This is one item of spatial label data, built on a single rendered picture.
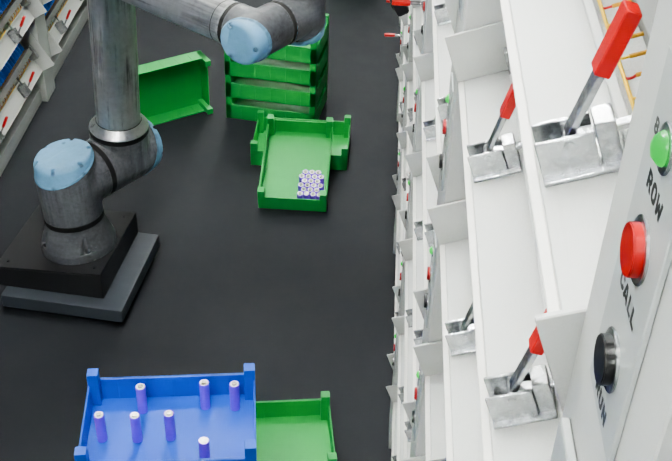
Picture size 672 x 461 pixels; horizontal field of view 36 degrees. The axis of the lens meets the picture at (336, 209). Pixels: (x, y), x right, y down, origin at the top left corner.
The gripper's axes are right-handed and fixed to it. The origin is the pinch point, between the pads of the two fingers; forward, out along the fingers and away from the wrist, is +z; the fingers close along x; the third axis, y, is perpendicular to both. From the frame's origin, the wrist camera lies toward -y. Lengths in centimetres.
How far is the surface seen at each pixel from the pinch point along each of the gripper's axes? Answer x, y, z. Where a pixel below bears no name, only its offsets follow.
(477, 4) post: -102, 41, -7
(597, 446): -167, 57, -8
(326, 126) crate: 81, -88, -31
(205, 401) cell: -60, -59, -44
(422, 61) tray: -31.9, -2.5, -8.3
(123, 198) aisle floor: 57, -101, -89
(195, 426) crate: -64, -61, -45
